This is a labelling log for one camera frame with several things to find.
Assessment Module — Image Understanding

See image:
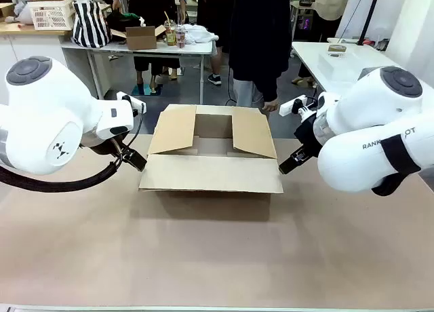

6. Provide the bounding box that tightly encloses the teal floor mat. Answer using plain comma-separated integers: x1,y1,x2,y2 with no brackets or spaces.
130,83,164,96

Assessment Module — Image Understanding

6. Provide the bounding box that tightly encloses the small open cardboard box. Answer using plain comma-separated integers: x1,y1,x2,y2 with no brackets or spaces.
110,24,167,51

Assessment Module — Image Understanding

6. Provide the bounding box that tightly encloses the large brown cardboard box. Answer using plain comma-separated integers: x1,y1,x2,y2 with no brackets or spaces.
138,103,285,195

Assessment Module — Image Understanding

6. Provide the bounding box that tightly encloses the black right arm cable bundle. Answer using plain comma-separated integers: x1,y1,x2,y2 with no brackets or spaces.
370,134,422,197

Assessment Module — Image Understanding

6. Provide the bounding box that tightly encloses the iced drink cup with straw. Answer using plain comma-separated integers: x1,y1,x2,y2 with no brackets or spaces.
163,10,177,47

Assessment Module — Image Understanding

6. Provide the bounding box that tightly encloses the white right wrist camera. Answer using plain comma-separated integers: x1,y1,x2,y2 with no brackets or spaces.
278,94,319,117

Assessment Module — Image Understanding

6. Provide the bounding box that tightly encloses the bystander with dark sneakers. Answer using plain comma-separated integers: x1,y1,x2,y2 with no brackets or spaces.
196,0,233,86

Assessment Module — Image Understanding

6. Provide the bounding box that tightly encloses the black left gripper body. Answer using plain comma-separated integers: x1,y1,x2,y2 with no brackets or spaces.
81,134,134,157

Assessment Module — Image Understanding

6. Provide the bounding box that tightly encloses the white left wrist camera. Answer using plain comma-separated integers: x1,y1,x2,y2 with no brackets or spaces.
116,92,148,116

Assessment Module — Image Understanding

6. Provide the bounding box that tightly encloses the black bag with green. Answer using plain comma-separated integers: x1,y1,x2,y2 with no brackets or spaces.
106,9,147,39

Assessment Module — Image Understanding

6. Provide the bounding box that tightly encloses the bystander in black clothes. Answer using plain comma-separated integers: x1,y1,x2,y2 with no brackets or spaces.
127,0,186,86

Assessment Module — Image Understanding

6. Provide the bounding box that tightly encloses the person's left forearm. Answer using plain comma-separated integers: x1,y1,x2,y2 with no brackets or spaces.
252,62,283,104

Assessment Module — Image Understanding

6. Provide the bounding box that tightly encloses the white desk with metal legs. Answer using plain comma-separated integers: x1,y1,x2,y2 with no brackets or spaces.
60,39,215,104

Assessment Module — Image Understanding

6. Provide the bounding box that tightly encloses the black tripod stand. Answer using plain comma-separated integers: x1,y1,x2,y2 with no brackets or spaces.
355,0,382,47

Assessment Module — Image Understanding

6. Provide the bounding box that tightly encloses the pink drink cup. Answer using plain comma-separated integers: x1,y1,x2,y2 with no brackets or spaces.
174,24,187,50

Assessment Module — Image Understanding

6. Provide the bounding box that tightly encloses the person in black sweatshirt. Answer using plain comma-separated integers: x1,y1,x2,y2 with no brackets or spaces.
228,0,293,108

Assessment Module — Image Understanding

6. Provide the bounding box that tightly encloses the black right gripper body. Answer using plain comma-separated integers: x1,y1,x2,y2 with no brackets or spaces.
293,114,321,157

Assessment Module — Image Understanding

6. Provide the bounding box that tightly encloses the white cloth bundle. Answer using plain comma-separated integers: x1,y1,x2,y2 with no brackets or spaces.
184,24,220,45

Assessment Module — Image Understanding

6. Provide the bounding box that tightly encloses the clear plastic container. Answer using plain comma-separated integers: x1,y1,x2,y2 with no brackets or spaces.
317,52,361,77

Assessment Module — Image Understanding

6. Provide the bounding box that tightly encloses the black white striped bag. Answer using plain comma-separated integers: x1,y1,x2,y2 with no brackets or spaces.
71,0,113,50

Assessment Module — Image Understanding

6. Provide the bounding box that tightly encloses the bystander in beige top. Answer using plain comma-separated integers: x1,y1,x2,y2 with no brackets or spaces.
309,0,354,44

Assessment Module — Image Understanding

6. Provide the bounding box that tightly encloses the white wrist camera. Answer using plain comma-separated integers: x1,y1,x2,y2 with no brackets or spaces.
116,92,148,116
278,94,319,117

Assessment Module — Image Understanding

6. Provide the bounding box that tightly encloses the white plastic basket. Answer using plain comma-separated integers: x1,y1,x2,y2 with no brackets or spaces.
27,0,77,31

